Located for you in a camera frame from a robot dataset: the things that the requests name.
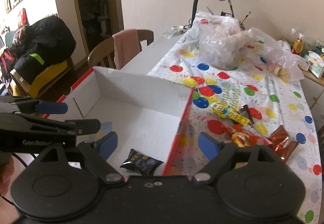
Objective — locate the plastic bag with cookies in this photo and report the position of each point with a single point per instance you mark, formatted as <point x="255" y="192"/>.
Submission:
<point x="280" y="61"/>

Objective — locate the pink towel on chair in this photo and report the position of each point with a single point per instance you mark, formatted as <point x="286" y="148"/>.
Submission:
<point x="126" y="47"/>

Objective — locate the black candy packet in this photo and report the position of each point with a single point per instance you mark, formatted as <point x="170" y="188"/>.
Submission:
<point x="141" y="163"/>

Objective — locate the black jacket pile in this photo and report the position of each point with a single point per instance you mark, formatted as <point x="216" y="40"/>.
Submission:
<point x="46" y="42"/>

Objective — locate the red orange snack bag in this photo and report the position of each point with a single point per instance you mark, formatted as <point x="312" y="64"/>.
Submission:
<point x="246" y="136"/>

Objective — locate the wooden chair left side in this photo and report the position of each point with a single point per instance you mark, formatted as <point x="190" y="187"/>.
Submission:
<point x="103" y="53"/>

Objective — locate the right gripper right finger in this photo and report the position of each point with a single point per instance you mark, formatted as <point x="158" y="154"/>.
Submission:
<point x="222" y="157"/>

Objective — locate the large clear plastic bag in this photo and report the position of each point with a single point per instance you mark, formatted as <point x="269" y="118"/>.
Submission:
<point x="221" y="41"/>

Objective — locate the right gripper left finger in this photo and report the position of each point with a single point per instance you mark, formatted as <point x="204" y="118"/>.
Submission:
<point x="96" y="155"/>

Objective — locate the balloon birthday tablecloth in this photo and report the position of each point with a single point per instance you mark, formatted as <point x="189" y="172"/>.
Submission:
<point x="271" y="103"/>

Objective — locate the person left hand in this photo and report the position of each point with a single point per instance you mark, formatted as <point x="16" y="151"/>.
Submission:
<point x="7" y="172"/>

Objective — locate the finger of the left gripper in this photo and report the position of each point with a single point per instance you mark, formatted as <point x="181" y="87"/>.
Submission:
<point x="74" y="127"/>
<point x="29" y="105"/>

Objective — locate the dark brown chocolate wrapper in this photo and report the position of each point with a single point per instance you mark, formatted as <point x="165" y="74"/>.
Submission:
<point x="244" y="111"/>

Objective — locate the yellow cushioned armchair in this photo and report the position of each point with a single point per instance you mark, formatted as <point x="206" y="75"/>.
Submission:
<point x="45" y="80"/>

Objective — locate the red white cardboard box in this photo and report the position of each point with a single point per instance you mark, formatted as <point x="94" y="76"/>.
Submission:
<point x="146" y="112"/>

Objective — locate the yellow minion candy pack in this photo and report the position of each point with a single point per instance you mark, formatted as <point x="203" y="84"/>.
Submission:
<point x="227" y="112"/>

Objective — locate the light blue cracker packet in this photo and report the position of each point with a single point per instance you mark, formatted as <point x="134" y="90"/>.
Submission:
<point x="105" y="128"/>

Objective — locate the dark red foil snack bag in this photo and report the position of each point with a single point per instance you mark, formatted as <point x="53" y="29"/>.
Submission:
<point x="282" y="144"/>

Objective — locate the glass jar amber contents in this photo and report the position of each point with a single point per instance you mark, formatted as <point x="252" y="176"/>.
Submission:
<point x="296" y="40"/>

